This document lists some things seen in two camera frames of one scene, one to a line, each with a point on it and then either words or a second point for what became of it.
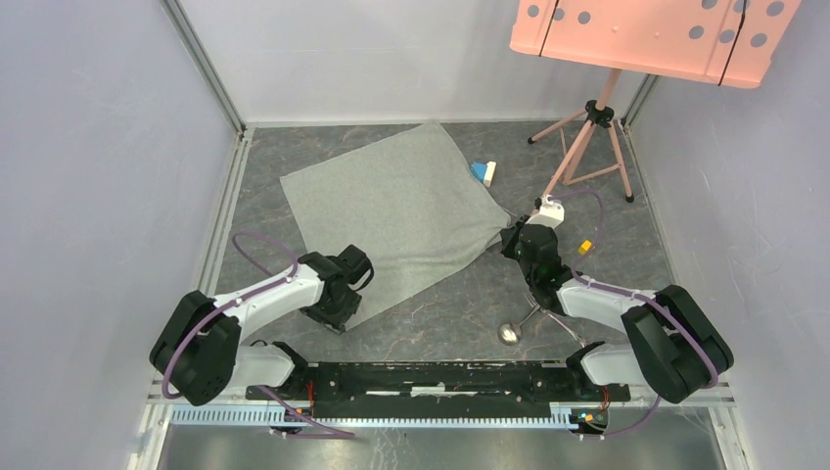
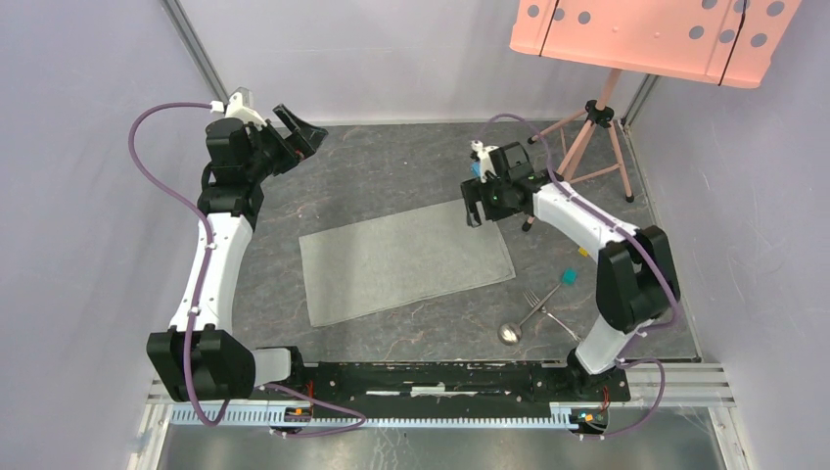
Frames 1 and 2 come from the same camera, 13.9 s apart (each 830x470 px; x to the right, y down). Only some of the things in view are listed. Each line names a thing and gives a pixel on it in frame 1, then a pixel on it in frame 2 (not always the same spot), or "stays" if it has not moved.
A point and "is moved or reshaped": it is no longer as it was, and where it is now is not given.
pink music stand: (733, 43) stays
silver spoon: (510, 334) stays
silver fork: (533, 303) stays
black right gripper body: (511, 247) → (495, 206)
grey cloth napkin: (405, 199) is moved or reshaped
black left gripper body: (332, 313) → (267, 156)
